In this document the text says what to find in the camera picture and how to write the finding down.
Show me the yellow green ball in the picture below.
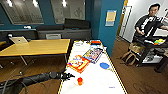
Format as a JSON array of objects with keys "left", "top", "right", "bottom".
[{"left": 154, "top": 38, "right": 166, "bottom": 46}]

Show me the interior glass window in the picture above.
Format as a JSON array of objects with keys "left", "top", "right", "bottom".
[
  {"left": 0, "top": 0, "right": 45, "bottom": 26},
  {"left": 50, "top": 0, "right": 87, "bottom": 25}
]

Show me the orange wooden door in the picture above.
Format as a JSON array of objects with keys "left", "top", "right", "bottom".
[{"left": 117, "top": 0, "right": 130, "bottom": 40}]

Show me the white open laptop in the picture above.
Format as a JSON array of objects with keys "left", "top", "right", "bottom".
[{"left": 9, "top": 36, "right": 31, "bottom": 46}]

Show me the small orange cup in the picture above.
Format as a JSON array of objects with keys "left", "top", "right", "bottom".
[{"left": 76, "top": 77, "right": 84, "bottom": 87}]

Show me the person in dark shirt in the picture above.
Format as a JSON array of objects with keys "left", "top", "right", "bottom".
[{"left": 133, "top": 3, "right": 168, "bottom": 44}]

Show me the dark grey sofa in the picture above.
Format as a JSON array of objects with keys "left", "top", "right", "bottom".
[{"left": 35, "top": 17, "right": 93, "bottom": 42}]

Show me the black office chair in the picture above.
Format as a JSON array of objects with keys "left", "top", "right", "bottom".
[{"left": 4, "top": 33, "right": 17, "bottom": 48}]

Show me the orange board game box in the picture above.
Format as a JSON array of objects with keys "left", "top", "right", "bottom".
[{"left": 66, "top": 54, "right": 91, "bottom": 75}]

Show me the purple colourful game box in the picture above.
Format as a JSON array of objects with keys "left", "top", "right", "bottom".
[{"left": 82, "top": 47, "right": 104, "bottom": 65}]

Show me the yellow framed pillar notice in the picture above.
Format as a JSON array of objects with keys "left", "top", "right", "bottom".
[{"left": 104, "top": 10, "right": 118, "bottom": 27}]

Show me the shallow blue plastic bowl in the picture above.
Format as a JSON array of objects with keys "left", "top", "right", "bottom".
[{"left": 99, "top": 62, "right": 111, "bottom": 71}]

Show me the black wheeled cart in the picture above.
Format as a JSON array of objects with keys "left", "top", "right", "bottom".
[{"left": 133, "top": 33, "right": 168, "bottom": 74}]

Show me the long wooden office table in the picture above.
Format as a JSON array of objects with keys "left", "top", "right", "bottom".
[{"left": 0, "top": 38, "right": 72, "bottom": 75}]

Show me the colourful snack box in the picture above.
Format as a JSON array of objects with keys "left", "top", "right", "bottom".
[{"left": 89, "top": 40, "right": 102, "bottom": 46}]

